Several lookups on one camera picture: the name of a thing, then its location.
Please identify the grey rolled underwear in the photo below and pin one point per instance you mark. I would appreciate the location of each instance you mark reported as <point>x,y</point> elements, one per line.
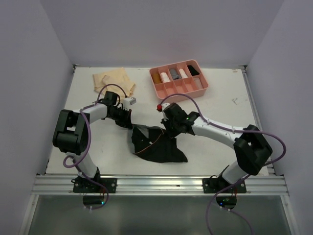
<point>174,74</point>

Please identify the black underwear orange trim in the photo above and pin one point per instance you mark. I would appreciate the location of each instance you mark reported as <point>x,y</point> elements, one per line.
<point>153,144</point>

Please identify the brown rolled underwear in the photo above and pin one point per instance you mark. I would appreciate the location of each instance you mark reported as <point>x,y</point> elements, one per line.
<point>156,78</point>

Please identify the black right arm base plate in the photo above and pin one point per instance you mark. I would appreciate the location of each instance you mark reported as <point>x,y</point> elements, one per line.
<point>215,183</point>

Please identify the right wrist camera red cap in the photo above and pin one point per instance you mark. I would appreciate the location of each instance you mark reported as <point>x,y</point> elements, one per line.
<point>162,107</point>

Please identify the pink underwear cream waistband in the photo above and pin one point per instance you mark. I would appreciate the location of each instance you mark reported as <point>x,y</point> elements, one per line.
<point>198,83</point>

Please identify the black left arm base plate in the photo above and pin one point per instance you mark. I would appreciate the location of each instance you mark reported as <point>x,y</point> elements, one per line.
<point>95,185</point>

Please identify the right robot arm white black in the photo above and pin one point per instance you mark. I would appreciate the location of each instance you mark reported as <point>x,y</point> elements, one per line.
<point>251,148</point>

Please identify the black rolled underwear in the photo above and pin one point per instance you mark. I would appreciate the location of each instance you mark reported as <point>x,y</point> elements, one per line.
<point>192,70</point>

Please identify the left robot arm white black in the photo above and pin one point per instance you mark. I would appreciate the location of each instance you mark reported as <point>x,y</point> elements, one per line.
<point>72,135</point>

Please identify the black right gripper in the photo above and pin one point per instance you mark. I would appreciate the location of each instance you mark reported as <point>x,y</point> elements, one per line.
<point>170,133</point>

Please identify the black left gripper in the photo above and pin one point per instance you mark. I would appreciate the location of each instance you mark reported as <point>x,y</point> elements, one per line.
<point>126,122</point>

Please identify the beige underwear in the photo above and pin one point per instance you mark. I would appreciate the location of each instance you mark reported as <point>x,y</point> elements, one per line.
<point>117,76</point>

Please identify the pink divided organizer tray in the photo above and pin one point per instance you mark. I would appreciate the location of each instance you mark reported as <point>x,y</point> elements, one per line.
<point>183,86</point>

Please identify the aluminium table frame rail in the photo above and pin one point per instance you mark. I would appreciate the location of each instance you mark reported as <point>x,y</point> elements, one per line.
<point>228,99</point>

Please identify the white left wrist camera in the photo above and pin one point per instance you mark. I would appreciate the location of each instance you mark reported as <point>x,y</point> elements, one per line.
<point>128,102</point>

